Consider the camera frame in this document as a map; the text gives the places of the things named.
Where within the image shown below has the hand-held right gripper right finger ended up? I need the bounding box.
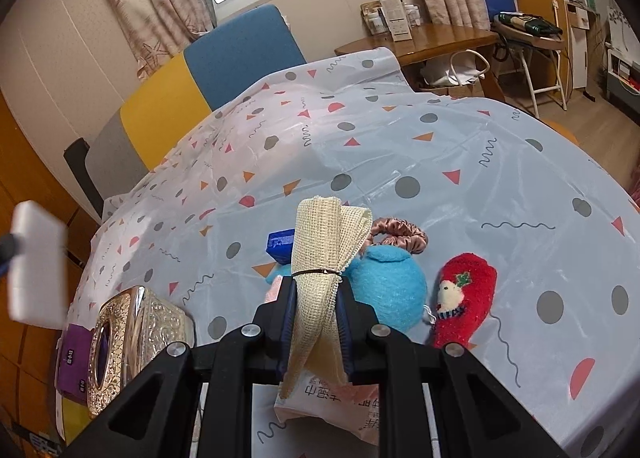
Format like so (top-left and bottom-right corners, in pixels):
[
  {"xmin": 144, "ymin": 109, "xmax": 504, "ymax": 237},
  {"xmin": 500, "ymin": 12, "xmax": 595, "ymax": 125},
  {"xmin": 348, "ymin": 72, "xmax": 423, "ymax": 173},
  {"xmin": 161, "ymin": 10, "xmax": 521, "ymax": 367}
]
[{"xmin": 335, "ymin": 283, "xmax": 571, "ymax": 458}]

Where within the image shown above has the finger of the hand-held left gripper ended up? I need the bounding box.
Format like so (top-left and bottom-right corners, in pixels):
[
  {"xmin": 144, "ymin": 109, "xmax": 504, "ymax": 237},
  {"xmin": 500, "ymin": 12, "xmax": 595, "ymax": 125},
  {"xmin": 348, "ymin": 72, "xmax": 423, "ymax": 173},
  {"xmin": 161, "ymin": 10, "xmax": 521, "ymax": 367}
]
[{"xmin": 0, "ymin": 232, "xmax": 18, "ymax": 279}]

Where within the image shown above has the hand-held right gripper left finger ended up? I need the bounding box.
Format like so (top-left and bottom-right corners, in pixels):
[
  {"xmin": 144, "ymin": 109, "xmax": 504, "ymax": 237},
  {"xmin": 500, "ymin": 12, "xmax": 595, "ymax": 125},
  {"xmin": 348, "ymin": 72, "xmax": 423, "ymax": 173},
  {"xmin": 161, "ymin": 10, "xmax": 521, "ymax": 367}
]
[{"xmin": 62, "ymin": 275, "xmax": 301, "ymax": 458}]

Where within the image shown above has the white rectangular block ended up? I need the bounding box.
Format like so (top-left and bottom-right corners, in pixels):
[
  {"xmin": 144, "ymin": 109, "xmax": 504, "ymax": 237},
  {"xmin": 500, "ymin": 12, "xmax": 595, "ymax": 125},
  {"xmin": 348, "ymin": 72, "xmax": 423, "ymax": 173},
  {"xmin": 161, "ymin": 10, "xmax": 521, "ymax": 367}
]
[{"xmin": 9, "ymin": 201, "xmax": 68, "ymax": 328}]

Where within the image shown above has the blue tissue pack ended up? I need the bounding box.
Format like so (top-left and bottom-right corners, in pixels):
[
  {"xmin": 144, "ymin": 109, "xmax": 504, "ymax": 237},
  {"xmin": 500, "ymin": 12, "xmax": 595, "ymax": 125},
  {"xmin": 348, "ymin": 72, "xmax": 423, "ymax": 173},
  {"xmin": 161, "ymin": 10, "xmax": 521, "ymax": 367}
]
[{"xmin": 266, "ymin": 227, "xmax": 297, "ymax": 264}]

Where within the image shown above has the beige mesh cloth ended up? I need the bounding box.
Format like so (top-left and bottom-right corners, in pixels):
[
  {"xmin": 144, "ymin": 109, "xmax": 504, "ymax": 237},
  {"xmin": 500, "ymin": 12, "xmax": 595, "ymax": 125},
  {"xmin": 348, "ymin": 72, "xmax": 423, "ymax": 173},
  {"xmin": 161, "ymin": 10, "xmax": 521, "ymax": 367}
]
[{"xmin": 277, "ymin": 195, "xmax": 375, "ymax": 399}]

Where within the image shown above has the blue felt ball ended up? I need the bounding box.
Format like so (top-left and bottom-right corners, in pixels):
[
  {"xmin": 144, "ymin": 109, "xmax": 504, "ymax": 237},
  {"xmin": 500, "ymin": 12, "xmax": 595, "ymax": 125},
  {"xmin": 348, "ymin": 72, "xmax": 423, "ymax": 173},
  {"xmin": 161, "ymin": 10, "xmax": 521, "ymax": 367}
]
[{"xmin": 345, "ymin": 245, "xmax": 428, "ymax": 331}]

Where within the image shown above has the orange wooden wardrobe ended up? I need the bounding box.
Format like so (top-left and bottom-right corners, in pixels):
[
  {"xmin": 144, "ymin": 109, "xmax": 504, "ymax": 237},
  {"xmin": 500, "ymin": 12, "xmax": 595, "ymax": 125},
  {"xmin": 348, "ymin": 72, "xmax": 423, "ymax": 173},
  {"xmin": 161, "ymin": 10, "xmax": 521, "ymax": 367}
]
[{"xmin": 0, "ymin": 88, "xmax": 101, "ymax": 439}]

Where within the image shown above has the white printed plastic packet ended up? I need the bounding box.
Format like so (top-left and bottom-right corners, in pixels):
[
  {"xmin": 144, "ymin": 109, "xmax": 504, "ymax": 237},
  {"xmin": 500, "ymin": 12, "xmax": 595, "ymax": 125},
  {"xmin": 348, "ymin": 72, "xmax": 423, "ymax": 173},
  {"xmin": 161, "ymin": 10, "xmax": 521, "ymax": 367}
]
[{"xmin": 272, "ymin": 368, "xmax": 383, "ymax": 446}]

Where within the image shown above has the pink satin scrunchie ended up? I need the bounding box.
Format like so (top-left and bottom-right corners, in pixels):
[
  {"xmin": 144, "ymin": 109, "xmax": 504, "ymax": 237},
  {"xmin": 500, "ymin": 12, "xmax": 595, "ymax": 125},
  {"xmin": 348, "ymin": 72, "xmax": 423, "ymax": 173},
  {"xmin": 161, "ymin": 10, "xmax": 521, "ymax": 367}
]
[{"xmin": 367, "ymin": 217, "xmax": 429, "ymax": 256}]

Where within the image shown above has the purple packet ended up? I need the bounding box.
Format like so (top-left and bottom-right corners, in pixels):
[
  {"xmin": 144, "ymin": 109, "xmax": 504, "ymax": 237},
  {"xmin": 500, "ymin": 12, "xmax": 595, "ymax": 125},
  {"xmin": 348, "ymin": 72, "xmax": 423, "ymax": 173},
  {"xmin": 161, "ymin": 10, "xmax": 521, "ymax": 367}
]
[{"xmin": 56, "ymin": 323, "xmax": 93, "ymax": 406}]

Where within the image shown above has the red christmas sock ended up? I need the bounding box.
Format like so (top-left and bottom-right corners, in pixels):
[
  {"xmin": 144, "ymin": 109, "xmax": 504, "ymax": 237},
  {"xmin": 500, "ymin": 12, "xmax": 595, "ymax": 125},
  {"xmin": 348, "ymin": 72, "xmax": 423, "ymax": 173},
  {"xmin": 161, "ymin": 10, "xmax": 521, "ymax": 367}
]
[{"xmin": 431, "ymin": 252, "xmax": 498, "ymax": 350}]

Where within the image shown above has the silver ornate tissue box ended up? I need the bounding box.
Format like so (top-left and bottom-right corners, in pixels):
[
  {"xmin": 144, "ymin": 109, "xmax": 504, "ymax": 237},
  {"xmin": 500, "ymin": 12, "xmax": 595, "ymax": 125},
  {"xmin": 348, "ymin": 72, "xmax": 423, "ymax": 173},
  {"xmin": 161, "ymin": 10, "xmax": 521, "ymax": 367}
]
[{"xmin": 86, "ymin": 287, "xmax": 196, "ymax": 419}]

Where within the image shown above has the printed plastic tablecloth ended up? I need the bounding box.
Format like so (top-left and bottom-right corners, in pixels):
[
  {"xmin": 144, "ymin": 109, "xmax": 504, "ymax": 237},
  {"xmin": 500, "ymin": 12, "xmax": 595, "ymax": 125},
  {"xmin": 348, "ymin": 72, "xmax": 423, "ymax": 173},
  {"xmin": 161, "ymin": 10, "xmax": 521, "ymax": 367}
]
[{"xmin": 50, "ymin": 46, "xmax": 640, "ymax": 458}]

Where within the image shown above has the multicoloured panel headboard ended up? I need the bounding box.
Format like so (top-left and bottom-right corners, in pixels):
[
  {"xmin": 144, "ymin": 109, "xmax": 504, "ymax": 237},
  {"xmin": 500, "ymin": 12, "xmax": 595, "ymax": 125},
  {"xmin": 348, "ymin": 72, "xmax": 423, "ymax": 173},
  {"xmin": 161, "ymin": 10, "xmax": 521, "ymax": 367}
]
[{"xmin": 64, "ymin": 4, "xmax": 307, "ymax": 219}]

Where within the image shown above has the white tote bag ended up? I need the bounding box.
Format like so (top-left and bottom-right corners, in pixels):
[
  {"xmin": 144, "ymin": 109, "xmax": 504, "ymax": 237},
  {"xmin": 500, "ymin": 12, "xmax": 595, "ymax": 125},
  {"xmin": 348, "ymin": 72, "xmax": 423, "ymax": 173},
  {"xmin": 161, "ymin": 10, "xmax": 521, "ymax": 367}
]
[{"xmin": 420, "ymin": 49, "xmax": 488, "ymax": 92}]

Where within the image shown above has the wooden table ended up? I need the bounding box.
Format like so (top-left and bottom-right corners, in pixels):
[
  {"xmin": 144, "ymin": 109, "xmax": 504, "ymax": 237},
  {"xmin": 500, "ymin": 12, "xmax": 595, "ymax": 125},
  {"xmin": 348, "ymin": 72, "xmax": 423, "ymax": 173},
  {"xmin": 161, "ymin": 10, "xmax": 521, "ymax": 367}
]
[{"xmin": 334, "ymin": 22, "xmax": 501, "ymax": 89}]

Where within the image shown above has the beige carton box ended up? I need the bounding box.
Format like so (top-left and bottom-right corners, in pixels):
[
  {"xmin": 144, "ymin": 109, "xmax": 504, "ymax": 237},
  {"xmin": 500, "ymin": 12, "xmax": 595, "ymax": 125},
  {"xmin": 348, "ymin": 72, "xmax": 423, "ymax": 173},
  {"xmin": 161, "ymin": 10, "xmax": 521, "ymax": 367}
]
[{"xmin": 361, "ymin": 1, "xmax": 388, "ymax": 36}]

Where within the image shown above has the white carton box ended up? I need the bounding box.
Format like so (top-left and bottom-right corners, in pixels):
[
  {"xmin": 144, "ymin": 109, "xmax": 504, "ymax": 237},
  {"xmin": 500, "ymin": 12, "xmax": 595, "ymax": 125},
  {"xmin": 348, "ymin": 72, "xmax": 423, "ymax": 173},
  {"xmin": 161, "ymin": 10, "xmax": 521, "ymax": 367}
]
[{"xmin": 377, "ymin": 0, "xmax": 413, "ymax": 42}]

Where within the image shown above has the dark green bottle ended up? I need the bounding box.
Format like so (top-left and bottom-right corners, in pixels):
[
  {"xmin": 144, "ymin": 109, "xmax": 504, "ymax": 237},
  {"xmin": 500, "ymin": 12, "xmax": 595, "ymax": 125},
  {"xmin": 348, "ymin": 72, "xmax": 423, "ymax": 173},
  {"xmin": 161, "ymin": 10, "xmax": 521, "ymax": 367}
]
[{"xmin": 494, "ymin": 12, "xmax": 563, "ymax": 36}]

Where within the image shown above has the white low cabinet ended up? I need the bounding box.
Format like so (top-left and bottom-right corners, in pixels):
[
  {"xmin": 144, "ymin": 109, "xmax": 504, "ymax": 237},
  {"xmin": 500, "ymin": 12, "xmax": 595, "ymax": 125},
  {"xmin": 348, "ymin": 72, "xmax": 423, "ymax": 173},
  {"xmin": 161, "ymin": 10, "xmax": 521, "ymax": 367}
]
[{"xmin": 605, "ymin": 46, "xmax": 640, "ymax": 104}]

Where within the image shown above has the wooden board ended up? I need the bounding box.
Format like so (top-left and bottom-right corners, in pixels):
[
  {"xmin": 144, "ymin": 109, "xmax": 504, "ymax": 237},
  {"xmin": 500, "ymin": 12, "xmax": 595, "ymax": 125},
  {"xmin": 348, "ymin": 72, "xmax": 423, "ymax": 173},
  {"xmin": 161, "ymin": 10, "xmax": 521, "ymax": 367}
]
[{"xmin": 510, "ymin": 0, "xmax": 576, "ymax": 89}]

